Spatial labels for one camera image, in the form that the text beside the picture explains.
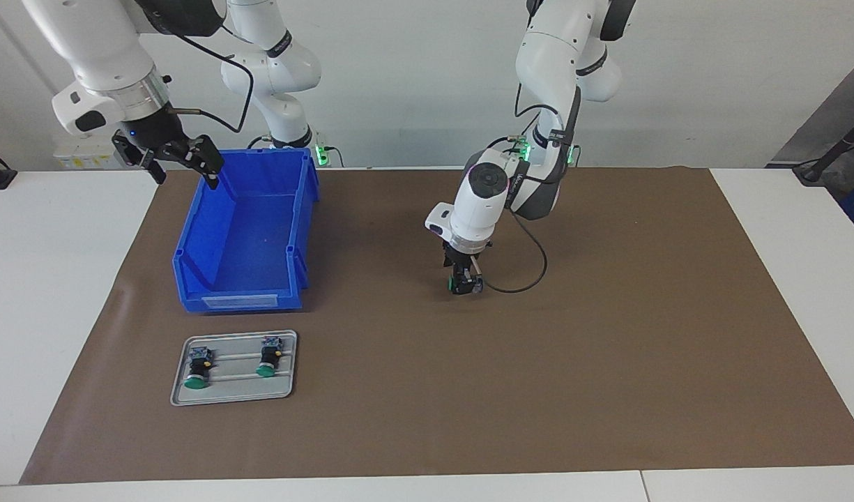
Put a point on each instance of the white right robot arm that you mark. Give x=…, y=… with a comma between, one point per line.
x=99, y=42

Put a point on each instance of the green push button switch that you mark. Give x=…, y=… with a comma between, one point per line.
x=266, y=369
x=453, y=284
x=195, y=382

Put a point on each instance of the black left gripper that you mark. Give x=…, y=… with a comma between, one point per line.
x=461, y=258

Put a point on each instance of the silver metal tray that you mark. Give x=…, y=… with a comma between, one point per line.
x=245, y=392

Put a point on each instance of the black stand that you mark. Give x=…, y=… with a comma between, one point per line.
x=813, y=171

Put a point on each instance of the brown paper table mat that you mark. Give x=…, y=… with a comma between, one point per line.
x=468, y=383

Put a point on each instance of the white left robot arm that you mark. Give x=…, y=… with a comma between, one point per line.
x=552, y=49

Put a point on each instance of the blue plastic storage bin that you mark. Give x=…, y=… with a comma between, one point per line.
x=245, y=244

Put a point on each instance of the white wall socket box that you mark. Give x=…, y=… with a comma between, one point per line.
x=78, y=159

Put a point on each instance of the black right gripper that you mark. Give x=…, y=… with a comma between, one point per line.
x=158, y=136

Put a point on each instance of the white wall conduit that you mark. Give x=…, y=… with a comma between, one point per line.
x=15, y=33

